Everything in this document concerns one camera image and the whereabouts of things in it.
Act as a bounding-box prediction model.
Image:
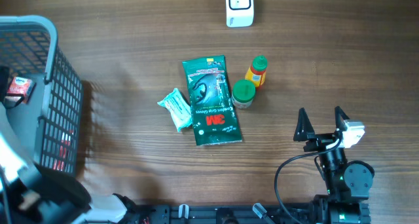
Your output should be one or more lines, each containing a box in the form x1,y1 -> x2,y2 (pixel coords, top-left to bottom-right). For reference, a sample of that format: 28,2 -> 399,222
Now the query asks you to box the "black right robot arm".
293,107 -> 374,224

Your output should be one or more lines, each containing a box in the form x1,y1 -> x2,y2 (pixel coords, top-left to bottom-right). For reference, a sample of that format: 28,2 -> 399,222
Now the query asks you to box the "red Kleenex tissue pack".
5,77 -> 36,103

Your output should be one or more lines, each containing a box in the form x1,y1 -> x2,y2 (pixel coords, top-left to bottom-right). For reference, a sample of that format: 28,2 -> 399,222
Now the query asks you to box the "green lid jar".
232,79 -> 256,109

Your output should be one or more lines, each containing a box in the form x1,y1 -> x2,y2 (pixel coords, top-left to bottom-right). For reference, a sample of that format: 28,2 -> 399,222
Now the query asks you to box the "white barcode scanner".
225,0 -> 255,28

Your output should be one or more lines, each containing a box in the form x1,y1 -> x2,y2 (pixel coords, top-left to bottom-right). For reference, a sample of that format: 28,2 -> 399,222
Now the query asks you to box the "grey plastic shopping basket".
1,15 -> 83,176

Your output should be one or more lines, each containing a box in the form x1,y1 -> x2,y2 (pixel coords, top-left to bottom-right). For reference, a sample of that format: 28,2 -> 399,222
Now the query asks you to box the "red yellow sauce bottle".
245,55 -> 268,88

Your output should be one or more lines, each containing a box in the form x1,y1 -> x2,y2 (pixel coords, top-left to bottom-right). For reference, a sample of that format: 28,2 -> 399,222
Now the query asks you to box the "black right camera cable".
274,138 -> 343,224

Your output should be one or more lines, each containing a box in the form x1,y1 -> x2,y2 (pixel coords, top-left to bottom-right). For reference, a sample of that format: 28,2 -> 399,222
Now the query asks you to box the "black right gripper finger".
293,107 -> 316,141
335,106 -> 350,131

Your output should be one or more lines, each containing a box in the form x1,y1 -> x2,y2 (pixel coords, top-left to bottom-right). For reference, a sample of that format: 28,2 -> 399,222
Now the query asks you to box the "teal wet wipes pack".
157,88 -> 192,132

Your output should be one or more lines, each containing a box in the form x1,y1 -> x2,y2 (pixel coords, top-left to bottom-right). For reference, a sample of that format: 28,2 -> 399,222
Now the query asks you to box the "green 3M gloves package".
182,55 -> 242,146

